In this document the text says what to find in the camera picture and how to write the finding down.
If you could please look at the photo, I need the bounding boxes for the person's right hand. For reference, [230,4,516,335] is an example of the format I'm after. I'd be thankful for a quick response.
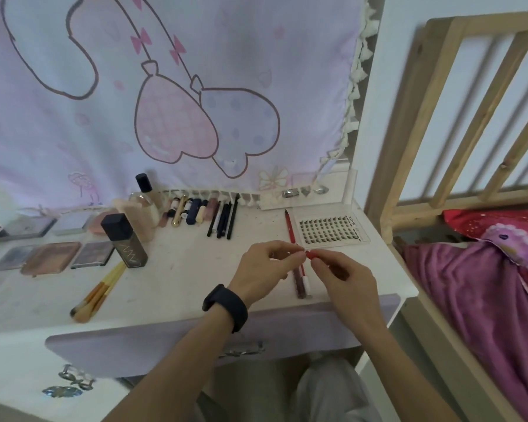
[306,248,388,337]

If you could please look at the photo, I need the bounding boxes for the person's left hand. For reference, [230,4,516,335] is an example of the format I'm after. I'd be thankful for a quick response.
[227,240,308,309]

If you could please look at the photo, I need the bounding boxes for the brown pencil white cap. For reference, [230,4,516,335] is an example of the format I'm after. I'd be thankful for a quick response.
[292,263,308,300]

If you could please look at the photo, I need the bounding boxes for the red applicator wand silver cap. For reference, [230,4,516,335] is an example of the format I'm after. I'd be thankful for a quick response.
[297,258,312,297]

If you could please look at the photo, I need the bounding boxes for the long black makeup pencil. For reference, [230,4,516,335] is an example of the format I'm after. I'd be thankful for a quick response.
[226,193,240,241]

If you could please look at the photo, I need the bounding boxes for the short black makeup pencil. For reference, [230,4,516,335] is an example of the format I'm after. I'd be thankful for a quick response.
[219,202,232,239]

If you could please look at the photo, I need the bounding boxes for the false eyelash tray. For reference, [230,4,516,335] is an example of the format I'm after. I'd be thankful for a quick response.
[290,210,371,249]

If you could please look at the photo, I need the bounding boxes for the navy cosmetic tube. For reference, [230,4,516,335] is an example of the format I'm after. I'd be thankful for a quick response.
[185,198,202,226]

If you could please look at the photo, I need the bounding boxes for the peach pump bottle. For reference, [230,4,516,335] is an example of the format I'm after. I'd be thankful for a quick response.
[116,196,158,243]

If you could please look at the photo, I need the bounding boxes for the dark square foundation bottle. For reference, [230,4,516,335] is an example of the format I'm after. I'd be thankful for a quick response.
[100,213,149,271]

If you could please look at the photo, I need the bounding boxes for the purple drawer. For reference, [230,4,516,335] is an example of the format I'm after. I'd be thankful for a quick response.
[45,294,401,379]

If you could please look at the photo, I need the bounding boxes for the yellow handled makeup brushes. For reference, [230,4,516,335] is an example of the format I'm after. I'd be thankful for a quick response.
[73,264,128,324]

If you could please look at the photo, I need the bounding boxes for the pink rounded compact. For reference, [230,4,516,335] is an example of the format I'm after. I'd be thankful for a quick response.
[87,210,117,236]

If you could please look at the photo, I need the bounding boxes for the small grey square palette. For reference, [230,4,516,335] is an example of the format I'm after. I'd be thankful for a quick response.
[50,213,97,237]

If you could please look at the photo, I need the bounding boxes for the brown blush palette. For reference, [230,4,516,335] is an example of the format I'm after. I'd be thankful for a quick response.
[19,241,82,277]

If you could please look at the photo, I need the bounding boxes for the silver square palette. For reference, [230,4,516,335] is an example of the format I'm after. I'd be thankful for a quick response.
[0,244,38,272]

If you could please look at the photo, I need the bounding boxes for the person's right forearm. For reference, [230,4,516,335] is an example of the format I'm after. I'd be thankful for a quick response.
[358,322,461,422]

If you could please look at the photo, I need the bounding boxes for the person's left forearm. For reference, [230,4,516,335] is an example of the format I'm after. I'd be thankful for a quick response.
[103,307,236,422]

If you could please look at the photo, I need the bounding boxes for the white dressing table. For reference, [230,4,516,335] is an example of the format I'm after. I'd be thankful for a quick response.
[0,0,419,422]

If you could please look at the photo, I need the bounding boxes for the black smartwatch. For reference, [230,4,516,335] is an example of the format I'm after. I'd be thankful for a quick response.
[202,283,249,333]

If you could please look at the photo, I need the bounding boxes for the purple bed sheet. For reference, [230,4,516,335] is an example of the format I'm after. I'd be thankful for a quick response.
[398,241,528,422]

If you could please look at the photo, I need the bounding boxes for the red floral pillow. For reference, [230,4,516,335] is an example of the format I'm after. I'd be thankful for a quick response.
[442,209,528,304]

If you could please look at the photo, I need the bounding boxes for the blue shiny cabinet sticker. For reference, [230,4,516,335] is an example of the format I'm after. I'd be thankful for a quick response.
[42,385,84,399]

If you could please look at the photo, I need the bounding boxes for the pink cartoon cloth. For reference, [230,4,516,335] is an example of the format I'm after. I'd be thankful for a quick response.
[0,0,379,216]

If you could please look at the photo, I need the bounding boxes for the silver drawer handle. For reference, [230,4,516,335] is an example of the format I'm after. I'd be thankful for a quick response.
[218,341,266,359]

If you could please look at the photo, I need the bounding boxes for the wooden bed frame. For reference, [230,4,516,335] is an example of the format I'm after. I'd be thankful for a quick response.
[364,11,528,422]

